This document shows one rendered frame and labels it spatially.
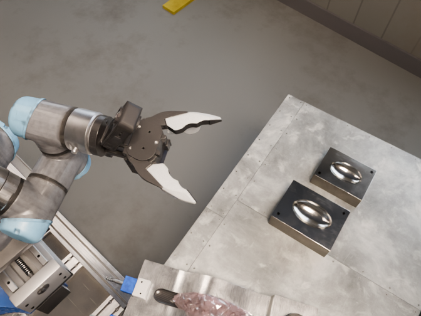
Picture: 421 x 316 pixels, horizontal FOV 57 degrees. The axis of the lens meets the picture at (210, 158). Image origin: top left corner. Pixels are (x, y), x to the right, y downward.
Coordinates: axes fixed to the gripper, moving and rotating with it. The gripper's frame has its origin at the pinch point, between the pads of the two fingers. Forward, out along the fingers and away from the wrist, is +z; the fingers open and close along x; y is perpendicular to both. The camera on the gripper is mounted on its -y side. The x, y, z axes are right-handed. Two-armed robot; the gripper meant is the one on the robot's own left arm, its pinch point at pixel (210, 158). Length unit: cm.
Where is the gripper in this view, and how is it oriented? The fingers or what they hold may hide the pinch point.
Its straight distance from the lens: 61.4
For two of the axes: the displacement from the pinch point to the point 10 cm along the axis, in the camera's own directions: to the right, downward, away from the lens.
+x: -2.7, 8.9, -3.6
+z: 9.6, 2.4, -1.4
